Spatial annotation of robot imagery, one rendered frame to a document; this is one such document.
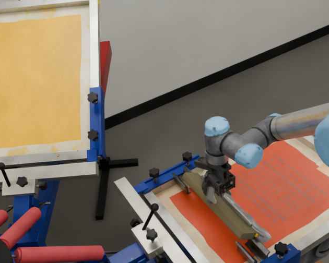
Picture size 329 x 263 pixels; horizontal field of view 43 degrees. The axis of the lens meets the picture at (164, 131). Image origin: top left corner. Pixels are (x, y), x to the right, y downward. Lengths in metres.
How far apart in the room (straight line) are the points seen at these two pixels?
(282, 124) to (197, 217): 0.59
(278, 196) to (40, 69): 1.15
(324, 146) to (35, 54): 1.41
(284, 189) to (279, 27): 2.87
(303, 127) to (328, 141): 0.26
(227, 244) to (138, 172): 1.76
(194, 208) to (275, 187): 0.34
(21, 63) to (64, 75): 0.21
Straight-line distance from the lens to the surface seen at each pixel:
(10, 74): 2.00
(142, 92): 3.71
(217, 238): 1.61
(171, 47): 3.68
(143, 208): 1.61
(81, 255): 1.45
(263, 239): 1.61
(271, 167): 1.86
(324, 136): 0.95
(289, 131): 1.24
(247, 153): 1.23
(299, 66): 4.44
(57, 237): 2.99
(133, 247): 1.51
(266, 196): 1.74
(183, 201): 1.73
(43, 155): 1.77
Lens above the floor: 2.24
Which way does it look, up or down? 39 degrees down
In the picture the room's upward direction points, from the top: 7 degrees counter-clockwise
